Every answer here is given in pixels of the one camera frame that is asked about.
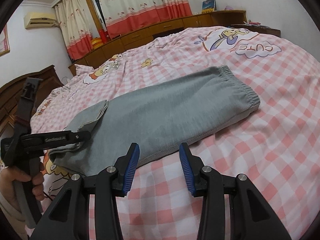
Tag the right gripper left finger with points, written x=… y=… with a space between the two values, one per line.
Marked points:
x=67 y=217

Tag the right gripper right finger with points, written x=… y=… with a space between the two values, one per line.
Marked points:
x=251 y=215

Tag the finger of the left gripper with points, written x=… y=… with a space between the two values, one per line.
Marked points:
x=63 y=138

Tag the grey sweatpants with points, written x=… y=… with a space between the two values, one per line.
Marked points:
x=158 y=118

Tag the dark wooden wardrobe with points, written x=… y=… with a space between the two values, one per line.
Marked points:
x=11 y=92

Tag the pink checkered bed quilt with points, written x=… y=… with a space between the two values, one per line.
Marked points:
x=277 y=147

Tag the yellow red box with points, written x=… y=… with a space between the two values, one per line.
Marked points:
x=97 y=43

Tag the red and cream curtain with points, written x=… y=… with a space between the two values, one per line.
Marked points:
x=119 y=17

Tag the dark bedside table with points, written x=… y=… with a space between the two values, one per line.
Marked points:
x=259 y=29

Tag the wooden window-side cabinet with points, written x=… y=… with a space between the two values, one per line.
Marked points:
x=147 y=34

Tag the blue book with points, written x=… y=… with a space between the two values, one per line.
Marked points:
x=208 y=6

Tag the framed wall picture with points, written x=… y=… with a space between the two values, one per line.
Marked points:
x=4 y=43

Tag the wall air conditioner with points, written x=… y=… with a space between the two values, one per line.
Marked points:
x=40 y=20

